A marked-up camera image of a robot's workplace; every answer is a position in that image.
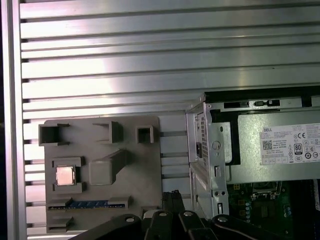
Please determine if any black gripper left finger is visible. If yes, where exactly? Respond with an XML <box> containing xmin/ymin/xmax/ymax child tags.
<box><xmin>74</xmin><ymin>191</ymin><xmax>175</xmax><ymax>240</ymax></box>

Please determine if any silver CPU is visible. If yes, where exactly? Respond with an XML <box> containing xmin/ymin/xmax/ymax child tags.
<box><xmin>56</xmin><ymin>165</ymin><xmax>77</xmax><ymax>186</ymax></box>

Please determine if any grey parts rack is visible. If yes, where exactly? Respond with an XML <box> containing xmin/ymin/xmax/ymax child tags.
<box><xmin>38</xmin><ymin>115</ymin><xmax>163</xmax><ymax>235</ymax></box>

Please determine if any grey power supply unit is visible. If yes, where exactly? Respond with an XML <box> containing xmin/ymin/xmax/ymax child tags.
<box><xmin>224</xmin><ymin>113</ymin><xmax>320</xmax><ymax>181</ymax></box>

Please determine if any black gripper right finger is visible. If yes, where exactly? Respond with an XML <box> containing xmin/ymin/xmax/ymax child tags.
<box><xmin>172</xmin><ymin>189</ymin><xmax>278</xmax><ymax>240</ymax></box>

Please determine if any green motherboard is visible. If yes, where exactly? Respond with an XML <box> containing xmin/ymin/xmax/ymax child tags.
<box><xmin>226</xmin><ymin>178</ymin><xmax>320</xmax><ymax>240</ymax></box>

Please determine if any black PC case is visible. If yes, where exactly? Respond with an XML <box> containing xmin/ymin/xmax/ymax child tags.
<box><xmin>184</xmin><ymin>89</ymin><xmax>320</xmax><ymax>240</ymax></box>

